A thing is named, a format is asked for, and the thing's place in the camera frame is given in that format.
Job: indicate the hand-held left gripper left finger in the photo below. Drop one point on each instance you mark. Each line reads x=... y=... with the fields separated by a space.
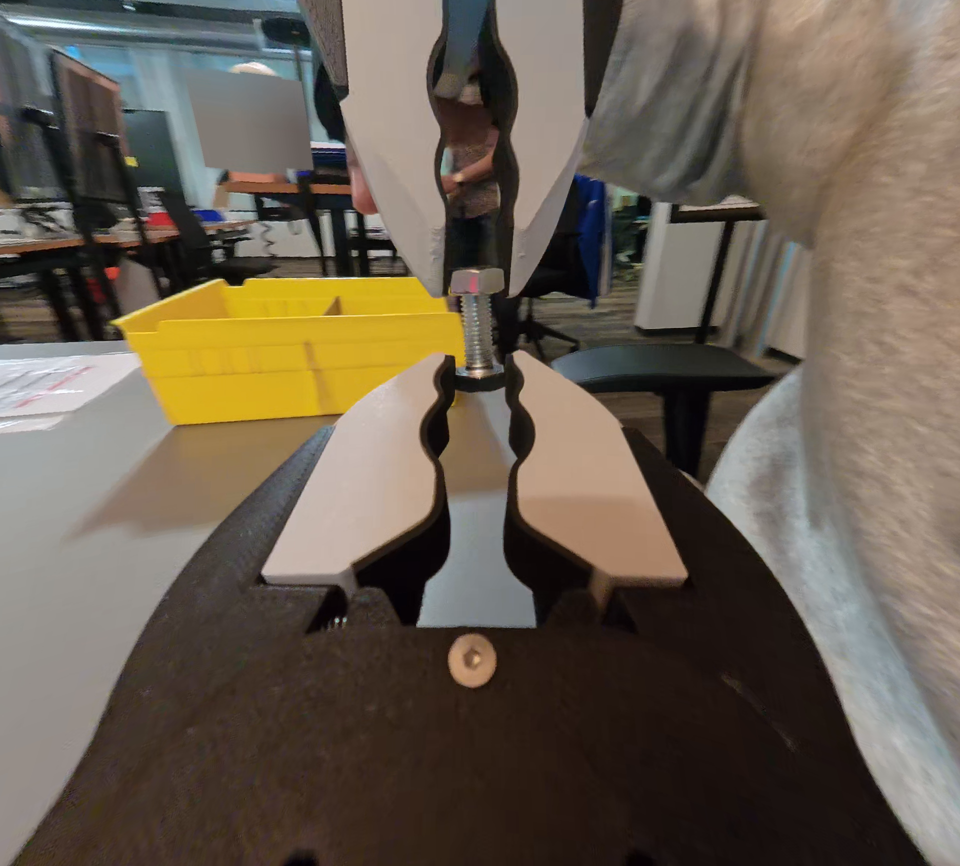
x=360 y=491

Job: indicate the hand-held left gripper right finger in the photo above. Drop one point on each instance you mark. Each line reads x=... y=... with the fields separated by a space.
x=592 y=491

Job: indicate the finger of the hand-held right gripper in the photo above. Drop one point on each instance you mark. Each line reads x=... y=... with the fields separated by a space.
x=540 y=93
x=382 y=93

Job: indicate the yellow plastic bin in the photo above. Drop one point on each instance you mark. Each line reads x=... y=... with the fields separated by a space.
x=262 y=371

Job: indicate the silver hex nut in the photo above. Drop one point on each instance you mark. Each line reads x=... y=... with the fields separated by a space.
x=480 y=375

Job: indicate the silver hex bolt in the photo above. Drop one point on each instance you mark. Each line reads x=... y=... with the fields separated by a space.
x=478 y=326

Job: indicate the grey desk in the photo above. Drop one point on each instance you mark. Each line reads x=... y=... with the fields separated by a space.
x=112 y=543

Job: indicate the person's right hand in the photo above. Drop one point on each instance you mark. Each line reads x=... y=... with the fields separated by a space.
x=364 y=191

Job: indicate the wooden top table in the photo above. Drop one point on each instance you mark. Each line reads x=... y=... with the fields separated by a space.
x=112 y=240
x=285 y=187

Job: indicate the black chair armrest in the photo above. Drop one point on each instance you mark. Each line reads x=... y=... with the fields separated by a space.
x=660 y=371

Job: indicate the blue jacket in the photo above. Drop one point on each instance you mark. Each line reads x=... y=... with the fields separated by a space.
x=591 y=236

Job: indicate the black office chair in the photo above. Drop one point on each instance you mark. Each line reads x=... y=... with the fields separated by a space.
x=195 y=236
x=544 y=311

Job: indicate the white cabinet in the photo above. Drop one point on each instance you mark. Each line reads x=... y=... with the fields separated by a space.
x=675 y=281

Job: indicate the dark computer monitor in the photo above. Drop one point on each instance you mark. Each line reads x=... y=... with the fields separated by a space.
x=150 y=146
x=86 y=131

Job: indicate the person's beige sweatshirt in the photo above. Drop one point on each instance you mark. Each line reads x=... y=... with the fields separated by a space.
x=885 y=506

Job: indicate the white paper sheet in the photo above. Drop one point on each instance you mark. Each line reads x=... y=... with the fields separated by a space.
x=45 y=386

